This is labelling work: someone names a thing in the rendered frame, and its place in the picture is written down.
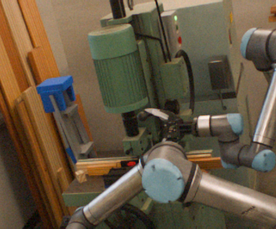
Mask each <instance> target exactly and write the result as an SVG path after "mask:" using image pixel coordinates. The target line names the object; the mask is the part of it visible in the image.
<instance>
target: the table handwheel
mask: <svg viewBox="0 0 276 229"><path fill-rule="evenodd" d="M120 210H124V211H127V212H129V213H132V214H133V215H135V216H132V217H133V220H134V221H135V219H136V217H138V218H139V219H141V220H142V221H143V223H144V224H145V225H146V227H147V228H148V229H156V228H155V226H154V223H153V222H152V221H151V219H150V218H149V217H148V216H147V214H145V213H144V212H143V211H141V210H140V209H139V208H137V207H135V206H134V205H131V204H129V203H126V204H125V205H124V206H123V207H122V208H121V209H120ZM103 222H104V223H105V224H106V225H107V226H109V227H110V228H111V229H130V226H129V224H128V221H127V219H126V217H125V219H124V221H123V223H122V224H121V226H117V227H116V226H114V225H113V224H112V223H111V222H110V221H109V220H107V219H105V220H104V221H103Z"/></svg>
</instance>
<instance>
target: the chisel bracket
mask: <svg viewBox="0 0 276 229"><path fill-rule="evenodd" d="M139 133H140V134H139V135H137V136H134V137H128V136H127V135H126V137H125V138H124V139H123V141H122V144H123V147H124V152H125V151H126V150H128V149H129V148H130V147H132V148H133V149H132V150H131V151H130V154H129V155H126V154H125V156H141V155H142V154H143V152H144V151H145V149H146V148H147V146H148V144H149V143H150V138H147V134H149V132H148V127H147V126H144V127H139Z"/></svg>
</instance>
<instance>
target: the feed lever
mask: <svg viewBox="0 0 276 229"><path fill-rule="evenodd" d="M162 110H166V111H170V112H173V113H174V114H175V115H178V114H179V110H180V109H179V103H178V100H177V99H174V100H172V101H167V102H166V103H165V108H164V109H162ZM149 116H153V114H152V113H145V112H140V113H139V114H138V116H137V117H138V120H140V121H142V122H143V121H145V120H146V119H147V117H149Z"/></svg>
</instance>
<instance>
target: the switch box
mask: <svg viewBox="0 0 276 229"><path fill-rule="evenodd" d="M174 16H176V17H177V12H176V10H174V11H167V12H163V13H162V14H161V17H162V22H163V25H164V30H165V35H166V38H167V43H168V47H169V51H170V53H175V52H178V51H179V50H180V49H181V47H182V43H181V44H180V43H179V41H178V38H179V37H181V36H180V30H179V29H178V33H177V30H176V25H178V28H179V23H178V19H176V22H177V23H176V24H175V19H174ZM157 19H158V25H159V29H160V35H161V38H162V43H163V46H164V51H165V54H167V48H166V45H165V40H164V35H163V32H162V28H161V26H160V20H159V17H157ZM179 44H180V46H179Z"/></svg>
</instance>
